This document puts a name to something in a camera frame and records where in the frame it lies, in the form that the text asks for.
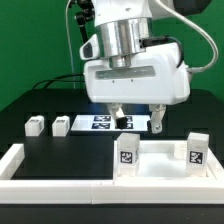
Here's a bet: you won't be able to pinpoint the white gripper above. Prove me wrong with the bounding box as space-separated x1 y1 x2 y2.
84 43 190 134

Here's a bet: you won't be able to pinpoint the white square table top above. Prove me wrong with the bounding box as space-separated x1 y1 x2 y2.
113 141 221 180

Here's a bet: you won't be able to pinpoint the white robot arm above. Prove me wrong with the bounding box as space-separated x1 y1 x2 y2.
80 0 218 133

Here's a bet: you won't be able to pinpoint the white U-shaped obstacle fence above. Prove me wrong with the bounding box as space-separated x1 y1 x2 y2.
0 144 224 204

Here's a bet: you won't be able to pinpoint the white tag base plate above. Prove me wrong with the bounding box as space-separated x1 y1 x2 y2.
71 115 150 132

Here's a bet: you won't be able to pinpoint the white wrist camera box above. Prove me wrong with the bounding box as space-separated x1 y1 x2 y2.
79 34 100 60

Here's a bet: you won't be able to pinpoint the black cables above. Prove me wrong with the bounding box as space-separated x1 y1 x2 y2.
32 73 86 90

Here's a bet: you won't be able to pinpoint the white cable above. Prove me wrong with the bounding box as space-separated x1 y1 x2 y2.
65 0 77 90

